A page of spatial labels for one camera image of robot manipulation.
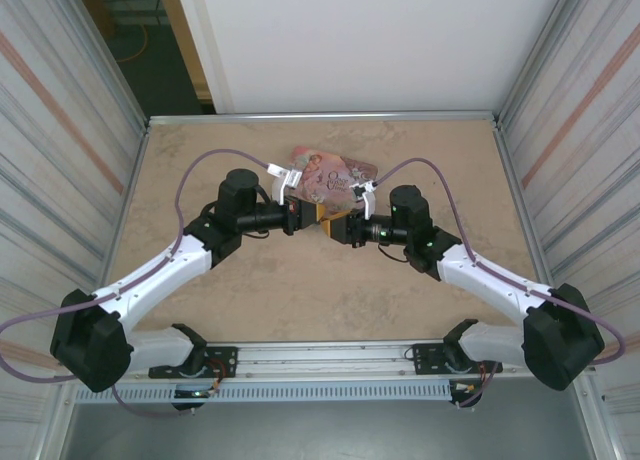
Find pink floral tin box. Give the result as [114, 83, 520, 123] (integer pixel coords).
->
[287, 144, 381, 217]

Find grey metal shelf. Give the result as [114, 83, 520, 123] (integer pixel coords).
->
[63, 401, 587, 460]

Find thin black right gripper cable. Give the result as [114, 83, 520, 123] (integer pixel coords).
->
[376, 243, 410, 265]

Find aluminium enclosure frame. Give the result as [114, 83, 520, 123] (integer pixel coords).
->
[58, 0, 604, 460]

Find aluminium front rail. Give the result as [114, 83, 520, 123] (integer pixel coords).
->
[233, 343, 417, 379]

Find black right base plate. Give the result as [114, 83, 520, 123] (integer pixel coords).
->
[408, 343, 504, 377]

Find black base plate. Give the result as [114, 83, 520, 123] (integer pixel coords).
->
[408, 343, 504, 377]
[148, 345, 239, 380]

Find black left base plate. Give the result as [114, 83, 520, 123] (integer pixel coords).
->
[148, 345, 239, 380]

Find wooden door frame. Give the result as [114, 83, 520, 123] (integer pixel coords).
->
[72, 0, 217, 114]

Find white slotted cable duct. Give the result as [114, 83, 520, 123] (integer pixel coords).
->
[73, 379, 459, 404]

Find red left base wires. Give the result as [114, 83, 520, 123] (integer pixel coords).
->
[205, 358, 237, 397]

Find red base wires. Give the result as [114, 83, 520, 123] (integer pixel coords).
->
[449, 362, 497, 397]
[205, 358, 237, 397]

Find orange floor cable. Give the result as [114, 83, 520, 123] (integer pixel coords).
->
[117, 23, 152, 64]

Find red right base wires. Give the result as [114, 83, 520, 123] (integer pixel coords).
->
[449, 362, 497, 397]

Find striped translucent left wall panel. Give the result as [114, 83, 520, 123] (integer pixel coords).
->
[0, 0, 147, 460]

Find striped translucent wall panel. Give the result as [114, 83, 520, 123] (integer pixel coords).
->
[499, 0, 640, 460]
[0, 0, 147, 460]

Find striped translucent right wall panel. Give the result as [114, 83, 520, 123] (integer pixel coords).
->
[499, 0, 640, 460]

